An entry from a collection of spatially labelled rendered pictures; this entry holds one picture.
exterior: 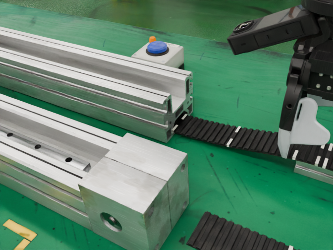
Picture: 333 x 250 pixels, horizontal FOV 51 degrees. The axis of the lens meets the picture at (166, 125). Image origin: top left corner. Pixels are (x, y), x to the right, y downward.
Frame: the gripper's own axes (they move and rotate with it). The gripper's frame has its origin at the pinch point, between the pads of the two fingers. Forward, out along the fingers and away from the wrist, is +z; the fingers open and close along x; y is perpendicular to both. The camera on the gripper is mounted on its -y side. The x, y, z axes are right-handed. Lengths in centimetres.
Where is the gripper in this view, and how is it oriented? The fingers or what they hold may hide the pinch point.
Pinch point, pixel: (288, 131)
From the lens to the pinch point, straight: 53.4
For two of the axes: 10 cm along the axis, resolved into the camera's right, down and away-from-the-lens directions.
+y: 8.6, 2.7, -4.2
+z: 0.6, 7.7, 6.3
